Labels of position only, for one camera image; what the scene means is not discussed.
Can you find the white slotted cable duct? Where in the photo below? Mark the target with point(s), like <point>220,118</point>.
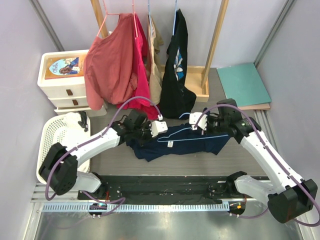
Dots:
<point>137,208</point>

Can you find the beige hanging shirt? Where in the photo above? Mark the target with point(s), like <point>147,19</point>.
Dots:
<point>153,70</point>

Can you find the illustrated book on cabinet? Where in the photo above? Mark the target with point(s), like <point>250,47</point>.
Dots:
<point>64,67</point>

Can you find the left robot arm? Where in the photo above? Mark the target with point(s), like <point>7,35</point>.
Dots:
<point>61,164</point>

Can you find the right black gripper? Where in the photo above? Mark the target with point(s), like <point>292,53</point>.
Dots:
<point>209,118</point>

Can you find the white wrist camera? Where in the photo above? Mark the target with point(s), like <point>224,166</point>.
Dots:
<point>158,126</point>
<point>198,122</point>

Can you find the white cloth in basket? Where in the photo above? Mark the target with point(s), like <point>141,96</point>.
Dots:
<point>75,120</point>

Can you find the white drawer cabinet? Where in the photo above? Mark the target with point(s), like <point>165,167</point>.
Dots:
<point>67,94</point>

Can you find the black printed hanging shirt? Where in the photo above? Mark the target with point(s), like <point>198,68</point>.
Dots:
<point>176,98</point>

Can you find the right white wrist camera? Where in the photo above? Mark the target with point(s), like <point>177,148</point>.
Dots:
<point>198,122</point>

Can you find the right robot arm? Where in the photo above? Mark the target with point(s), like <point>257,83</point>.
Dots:
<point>289,195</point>

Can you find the white laundry basket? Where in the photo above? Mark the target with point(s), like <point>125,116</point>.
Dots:
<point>55,131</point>

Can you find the pink wire hanger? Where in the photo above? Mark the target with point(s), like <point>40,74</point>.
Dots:
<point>105,21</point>

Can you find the salmon red hanging shirt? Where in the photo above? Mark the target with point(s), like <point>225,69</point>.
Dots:
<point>108,66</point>

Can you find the tan board under teal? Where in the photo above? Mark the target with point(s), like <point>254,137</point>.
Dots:
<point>263,106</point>

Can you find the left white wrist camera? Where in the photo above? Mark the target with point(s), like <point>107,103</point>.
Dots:
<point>158,126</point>

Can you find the wooden clothes rack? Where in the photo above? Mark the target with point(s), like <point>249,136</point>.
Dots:
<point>197,79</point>

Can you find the blue wire hanger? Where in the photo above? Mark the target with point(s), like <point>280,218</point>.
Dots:
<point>190,133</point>

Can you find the magenta pink hanging shirt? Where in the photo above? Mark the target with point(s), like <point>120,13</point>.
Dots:
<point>140,53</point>

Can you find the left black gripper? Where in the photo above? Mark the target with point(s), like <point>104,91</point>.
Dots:
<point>141,141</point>

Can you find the navy blue t shirt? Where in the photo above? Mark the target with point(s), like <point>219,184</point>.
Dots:
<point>152,150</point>

